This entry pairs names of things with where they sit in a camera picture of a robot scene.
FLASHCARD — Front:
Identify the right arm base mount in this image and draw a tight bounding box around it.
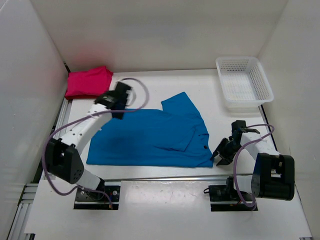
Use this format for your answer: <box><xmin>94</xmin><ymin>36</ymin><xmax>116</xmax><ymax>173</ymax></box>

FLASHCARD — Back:
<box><xmin>203</xmin><ymin>185</ymin><xmax>258</xmax><ymax>212</ymax></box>

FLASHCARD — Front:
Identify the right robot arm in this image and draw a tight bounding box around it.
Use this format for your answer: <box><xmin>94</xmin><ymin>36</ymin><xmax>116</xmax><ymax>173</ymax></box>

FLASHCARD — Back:
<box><xmin>211</xmin><ymin>120</ymin><xmax>295</xmax><ymax>203</ymax></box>

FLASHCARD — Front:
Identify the aluminium front rail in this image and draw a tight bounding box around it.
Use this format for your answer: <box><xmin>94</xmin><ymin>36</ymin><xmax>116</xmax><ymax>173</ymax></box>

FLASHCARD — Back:
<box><xmin>41</xmin><ymin>164</ymin><xmax>286</xmax><ymax>185</ymax></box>

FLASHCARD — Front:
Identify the white front cover board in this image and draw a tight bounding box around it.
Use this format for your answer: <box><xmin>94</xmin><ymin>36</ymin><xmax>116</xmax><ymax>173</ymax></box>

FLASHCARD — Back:
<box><xmin>25</xmin><ymin>180</ymin><xmax>312</xmax><ymax>240</ymax></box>

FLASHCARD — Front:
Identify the white plastic laundry basket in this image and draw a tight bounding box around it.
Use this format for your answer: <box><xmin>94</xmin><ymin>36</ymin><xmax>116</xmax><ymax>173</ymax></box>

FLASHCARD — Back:
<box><xmin>215</xmin><ymin>56</ymin><xmax>274</xmax><ymax>110</ymax></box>

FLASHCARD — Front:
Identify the aluminium rail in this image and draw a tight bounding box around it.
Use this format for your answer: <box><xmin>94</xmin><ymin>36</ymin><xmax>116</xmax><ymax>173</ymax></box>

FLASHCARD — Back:
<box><xmin>7</xmin><ymin>99</ymin><xmax>72</xmax><ymax>240</ymax></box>
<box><xmin>41</xmin><ymin>164</ymin><xmax>286</xmax><ymax>185</ymax></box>

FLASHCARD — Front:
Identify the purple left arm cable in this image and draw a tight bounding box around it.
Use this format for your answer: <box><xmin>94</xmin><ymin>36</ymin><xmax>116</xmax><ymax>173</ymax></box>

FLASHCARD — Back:
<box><xmin>41</xmin><ymin>77</ymin><xmax>151</xmax><ymax>210</ymax></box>

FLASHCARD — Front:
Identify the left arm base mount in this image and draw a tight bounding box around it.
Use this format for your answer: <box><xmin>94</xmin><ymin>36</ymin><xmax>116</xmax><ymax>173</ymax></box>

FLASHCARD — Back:
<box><xmin>73</xmin><ymin>181</ymin><xmax>121</xmax><ymax>211</ymax></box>

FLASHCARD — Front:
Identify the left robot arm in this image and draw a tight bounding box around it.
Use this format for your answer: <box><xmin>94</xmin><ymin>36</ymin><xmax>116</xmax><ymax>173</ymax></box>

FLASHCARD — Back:
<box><xmin>42</xmin><ymin>82</ymin><xmax>132</xmax><ymax>200</ymax></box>

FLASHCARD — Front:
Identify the blue t-shirt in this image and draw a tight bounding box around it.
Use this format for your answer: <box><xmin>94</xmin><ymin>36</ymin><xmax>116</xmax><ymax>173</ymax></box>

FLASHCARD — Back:
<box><xmin>86</xmin><ymin>92</ymin><xmax>213</xmax><ymax>168</ymax></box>

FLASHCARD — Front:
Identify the pink t-shirt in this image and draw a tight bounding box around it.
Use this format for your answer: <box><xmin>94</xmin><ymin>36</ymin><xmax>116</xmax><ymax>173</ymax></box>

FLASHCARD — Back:
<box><xmin>64</xmin><ymin>66</ymin><xmax>114</xmax><ymax>100</ymax></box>

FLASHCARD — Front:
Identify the aluminium left side rail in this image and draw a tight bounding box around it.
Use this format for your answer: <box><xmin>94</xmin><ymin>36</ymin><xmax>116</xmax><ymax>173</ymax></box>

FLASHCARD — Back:
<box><xmin>7</xmin><ymin>99</ymin><xmax>72</xmax><ymax>240</ymax></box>

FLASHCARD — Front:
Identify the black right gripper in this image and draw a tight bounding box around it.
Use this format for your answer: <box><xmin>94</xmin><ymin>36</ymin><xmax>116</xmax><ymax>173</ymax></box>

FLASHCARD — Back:
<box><xmin>210</xmin><ymin>137</ymin><xmax>244</xmax><ymax>166</ymax></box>

